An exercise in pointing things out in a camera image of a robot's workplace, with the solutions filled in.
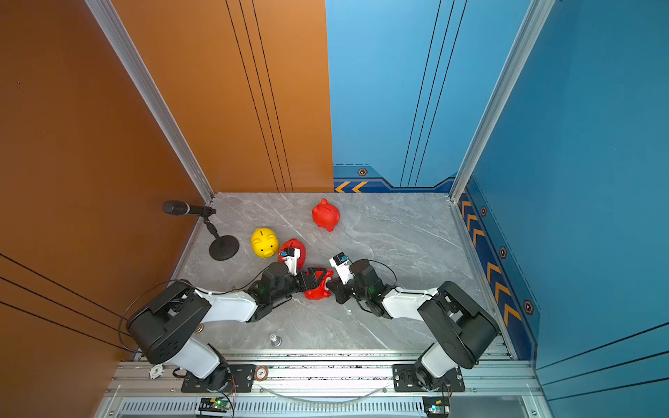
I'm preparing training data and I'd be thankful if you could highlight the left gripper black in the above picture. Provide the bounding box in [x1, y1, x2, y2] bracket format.
[272, 269, 329, 308]

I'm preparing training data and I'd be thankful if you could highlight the red piggy bank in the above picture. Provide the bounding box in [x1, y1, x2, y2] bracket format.
[306, 269, 334, 301]
[278, 239, 307, 270]
[312, 198, 341, 233]

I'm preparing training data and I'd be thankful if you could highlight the yellow piggy bank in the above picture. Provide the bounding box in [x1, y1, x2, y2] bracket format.
[251, 227, 280, 259]

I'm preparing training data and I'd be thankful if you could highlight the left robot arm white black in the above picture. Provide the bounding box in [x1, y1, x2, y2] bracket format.
[126, 261, 333, 392]

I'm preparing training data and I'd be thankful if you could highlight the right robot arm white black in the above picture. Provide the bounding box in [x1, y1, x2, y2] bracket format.
[327, 253, 501, 391]

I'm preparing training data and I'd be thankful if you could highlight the black microphone on stand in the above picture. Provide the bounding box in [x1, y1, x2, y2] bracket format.
[161, 199, 241, 262]

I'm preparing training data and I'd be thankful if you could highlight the right circuit board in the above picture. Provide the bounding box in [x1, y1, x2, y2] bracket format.
[423, 397, 451, 418]

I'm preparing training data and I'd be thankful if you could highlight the circuit board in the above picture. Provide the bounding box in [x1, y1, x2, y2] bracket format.
[423, 397, 451, 418]
[197, 397, 233, 417]

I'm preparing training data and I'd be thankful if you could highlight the left circuit board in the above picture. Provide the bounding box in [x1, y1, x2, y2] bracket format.
[197, 397, 233, 417]

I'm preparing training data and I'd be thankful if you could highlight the white gear disc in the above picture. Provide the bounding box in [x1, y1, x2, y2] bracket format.
[149, 364, 165, 380]

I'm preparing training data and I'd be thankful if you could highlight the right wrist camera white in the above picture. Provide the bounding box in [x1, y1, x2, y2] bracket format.
[329, 253, 354, 285]

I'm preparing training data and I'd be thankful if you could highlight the silver metal post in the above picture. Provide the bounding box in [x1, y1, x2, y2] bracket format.
[269, 334, 282, 348]

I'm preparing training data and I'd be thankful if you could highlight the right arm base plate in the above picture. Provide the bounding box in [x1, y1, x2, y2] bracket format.
[392, 364, 465, 393]

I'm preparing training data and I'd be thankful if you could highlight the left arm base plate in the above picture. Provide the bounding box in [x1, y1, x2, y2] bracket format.
[180, 364, 256, 395]

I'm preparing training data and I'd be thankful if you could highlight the left aluminium corner post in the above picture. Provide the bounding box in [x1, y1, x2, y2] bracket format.
[85, 0, 214, 203]

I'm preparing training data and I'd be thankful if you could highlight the aluminium corner post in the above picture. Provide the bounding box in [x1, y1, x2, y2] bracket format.
[85, 0, 214, 203]
[449, 0, 555, 204]

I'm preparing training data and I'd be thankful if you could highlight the right aluminium corner post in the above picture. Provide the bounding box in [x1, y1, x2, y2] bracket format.
[449, 0, 555, 204]

